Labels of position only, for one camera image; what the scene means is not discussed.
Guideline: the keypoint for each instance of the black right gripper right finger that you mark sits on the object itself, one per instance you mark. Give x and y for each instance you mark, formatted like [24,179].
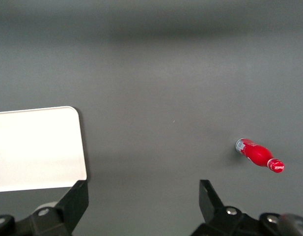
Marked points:
[212,211]

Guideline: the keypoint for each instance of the white rectangular tray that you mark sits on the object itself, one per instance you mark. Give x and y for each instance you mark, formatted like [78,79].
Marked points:
[38,147]

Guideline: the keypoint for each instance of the red coke bottle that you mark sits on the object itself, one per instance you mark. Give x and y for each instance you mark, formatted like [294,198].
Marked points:
[258,152]

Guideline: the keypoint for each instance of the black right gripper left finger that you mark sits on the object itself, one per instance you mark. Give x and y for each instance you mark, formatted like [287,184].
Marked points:
[72,204]

